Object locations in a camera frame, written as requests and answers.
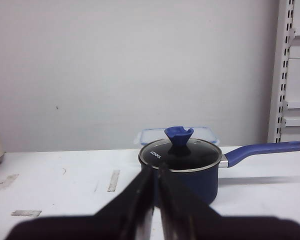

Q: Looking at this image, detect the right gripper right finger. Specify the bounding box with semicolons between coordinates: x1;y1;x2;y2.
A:
158;164;300;240

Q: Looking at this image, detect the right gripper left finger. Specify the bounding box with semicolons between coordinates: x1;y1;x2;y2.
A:
6;167;154;240

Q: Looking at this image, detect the dark blue saucepan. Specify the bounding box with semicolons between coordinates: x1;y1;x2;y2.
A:
153;141;300;207

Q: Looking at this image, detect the glass pot lid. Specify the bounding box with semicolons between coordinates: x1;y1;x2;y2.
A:
138;126;222;173

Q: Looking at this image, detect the clear plastic food container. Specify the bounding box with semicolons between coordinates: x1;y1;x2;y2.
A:
133;126;220;146

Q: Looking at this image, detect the white metal shelf upright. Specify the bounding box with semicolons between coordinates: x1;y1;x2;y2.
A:
267;0;300;143

